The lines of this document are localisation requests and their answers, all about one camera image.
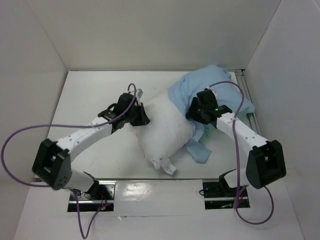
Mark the light blue pillowcase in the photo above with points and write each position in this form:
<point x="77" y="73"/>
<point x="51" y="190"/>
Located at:
<point x="217" y="79"/>

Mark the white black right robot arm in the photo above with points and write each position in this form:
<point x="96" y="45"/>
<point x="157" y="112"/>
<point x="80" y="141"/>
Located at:
<point x="265" y="159"/>

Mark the aluminium frame rail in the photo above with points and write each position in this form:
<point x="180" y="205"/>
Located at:
<point x="250" y="100"/>

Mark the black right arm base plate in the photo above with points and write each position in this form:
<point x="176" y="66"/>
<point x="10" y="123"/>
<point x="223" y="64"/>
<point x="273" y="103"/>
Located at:
<point x="217" y="195"/>

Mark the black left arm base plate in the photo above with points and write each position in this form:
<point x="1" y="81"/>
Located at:
<point x="103" y="199"/>

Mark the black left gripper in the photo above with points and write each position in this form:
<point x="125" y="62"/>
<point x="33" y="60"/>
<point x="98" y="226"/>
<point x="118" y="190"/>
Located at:
<point x="144" y="119"/>

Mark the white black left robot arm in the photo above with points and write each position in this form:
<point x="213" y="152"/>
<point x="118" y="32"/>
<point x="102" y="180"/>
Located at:
<point x="53" y="161"/>

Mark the white pillow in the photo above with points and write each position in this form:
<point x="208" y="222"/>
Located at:
<point x="166" y="133"/>

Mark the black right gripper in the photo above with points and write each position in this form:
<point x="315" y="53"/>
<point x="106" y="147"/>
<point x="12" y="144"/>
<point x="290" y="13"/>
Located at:
<point x="194" y="111"/>

